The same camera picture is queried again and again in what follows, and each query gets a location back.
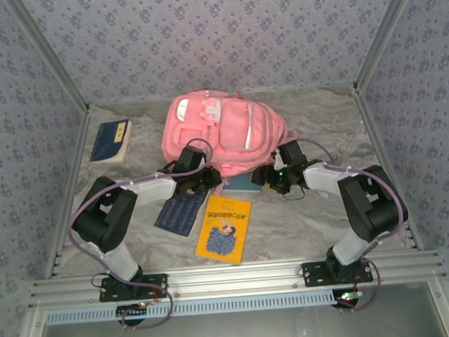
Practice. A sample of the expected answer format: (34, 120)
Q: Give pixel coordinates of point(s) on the aluminium left side rail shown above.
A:
(66, 195)

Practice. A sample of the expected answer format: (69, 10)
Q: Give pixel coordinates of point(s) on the controller board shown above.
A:
(132, 309)
(349, 296)

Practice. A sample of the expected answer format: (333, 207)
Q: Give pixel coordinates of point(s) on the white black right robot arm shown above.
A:
(369, 204)

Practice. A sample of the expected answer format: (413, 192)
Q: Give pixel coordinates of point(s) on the pink backpack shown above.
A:
(207, 139)

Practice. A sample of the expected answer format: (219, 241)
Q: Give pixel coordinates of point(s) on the aluminium rear rail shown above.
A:
(127, 101)

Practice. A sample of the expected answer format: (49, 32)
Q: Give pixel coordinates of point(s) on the aluminium left corner post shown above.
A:
(47, 53)

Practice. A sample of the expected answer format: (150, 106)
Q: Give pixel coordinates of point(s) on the thick blue book yellow label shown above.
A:
(107, 142)

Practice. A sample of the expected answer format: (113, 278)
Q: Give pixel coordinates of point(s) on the teal notebook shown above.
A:
(239, 183)

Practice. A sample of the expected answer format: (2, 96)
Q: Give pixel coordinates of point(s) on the left controller board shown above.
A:
(132, 309)

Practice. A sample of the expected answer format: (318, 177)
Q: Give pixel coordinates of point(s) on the right controller board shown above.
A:
(349, 296)

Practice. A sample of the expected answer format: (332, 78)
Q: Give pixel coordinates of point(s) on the thin dark blue booklet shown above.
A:
(179, 216)

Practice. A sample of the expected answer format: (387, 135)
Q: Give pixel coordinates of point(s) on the aluminium right corner post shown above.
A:
(388, 29)

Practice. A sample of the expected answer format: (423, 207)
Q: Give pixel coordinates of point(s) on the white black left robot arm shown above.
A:
(149, 189)

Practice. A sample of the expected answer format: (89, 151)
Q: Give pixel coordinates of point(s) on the aluminium corner post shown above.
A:
(47, 53)
(388, 29)

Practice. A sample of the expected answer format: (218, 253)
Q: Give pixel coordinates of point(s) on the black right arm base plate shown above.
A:
(316, 274)

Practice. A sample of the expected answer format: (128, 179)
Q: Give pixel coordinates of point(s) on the aluminium right side rail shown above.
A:
(386, 172)

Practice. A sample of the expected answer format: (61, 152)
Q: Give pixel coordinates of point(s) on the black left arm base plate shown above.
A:
(155, 285)

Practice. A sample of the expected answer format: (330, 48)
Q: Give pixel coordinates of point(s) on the aluminium mounting rail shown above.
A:
(232, 278)

